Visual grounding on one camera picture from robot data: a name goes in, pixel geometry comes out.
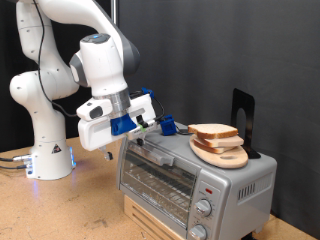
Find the short black camera cable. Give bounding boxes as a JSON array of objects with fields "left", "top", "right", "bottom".
[{"left": 153, "top": 97, "right": 167, "bottom": 122}]

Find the wooden crate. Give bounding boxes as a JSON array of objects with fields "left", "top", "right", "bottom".
[{"left": 123, "top": 194, "right": 178, "bottom": 240}]

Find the black metal bookend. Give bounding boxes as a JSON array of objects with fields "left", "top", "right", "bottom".
[{"left": 230, "top": 88, "right": 262, "bottom": 160}]

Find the blue cable clip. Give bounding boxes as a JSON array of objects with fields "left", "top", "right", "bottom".
[{"left": 140, "top": 87, "right": 155, "bottom": 99}]

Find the black base cable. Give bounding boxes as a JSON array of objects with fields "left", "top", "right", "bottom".
[
  {"left": 0, "top": 164, "right": 29, "bottom": 171},
  {"left": 0, "top": 153, "right": 33, "bottom": 163}
]

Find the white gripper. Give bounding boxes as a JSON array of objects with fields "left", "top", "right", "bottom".
[{"left": 78, "top": 93, "right": 158, "bottom": 162}]

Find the silver toaster oven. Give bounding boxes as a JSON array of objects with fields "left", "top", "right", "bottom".
[{"left": 116, "top": 122, "right": 278, "bottom": 240}]

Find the long black arm cable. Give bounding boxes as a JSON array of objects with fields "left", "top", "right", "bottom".
[{"left": 32, "top": 0, "right": 79, "bottom": 118}]

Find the round wooden cutting board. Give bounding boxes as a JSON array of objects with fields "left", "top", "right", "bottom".
[{"left": 188, "top": 133, "right": 249, "bottom": 169}]

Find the metal pole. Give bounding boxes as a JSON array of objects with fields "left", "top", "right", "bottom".
[{"left": 111, "top": 0, "right": 118, "bottom": 26}]

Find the glass oven door with handle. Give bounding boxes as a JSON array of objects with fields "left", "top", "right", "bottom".
[{"left": 118, "top": 134, "right": 202, "bottom": 231}]

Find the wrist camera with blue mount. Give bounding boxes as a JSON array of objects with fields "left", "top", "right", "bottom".
[{"left": 110, "top": 113, "right": 159, "bottom": 141}]

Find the silver oven knob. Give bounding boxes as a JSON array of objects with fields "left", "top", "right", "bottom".
[
  {"left": 194, "top": 198, "right": 213, "bottom": 218},
  {"left": 188, "top": 224, "right": 208, "bottom": 240}
]

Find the metal spatula with blue block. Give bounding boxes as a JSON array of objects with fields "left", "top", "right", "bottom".
[{"left": 159, "top": 114, "right": 194, "bottom": 137}]

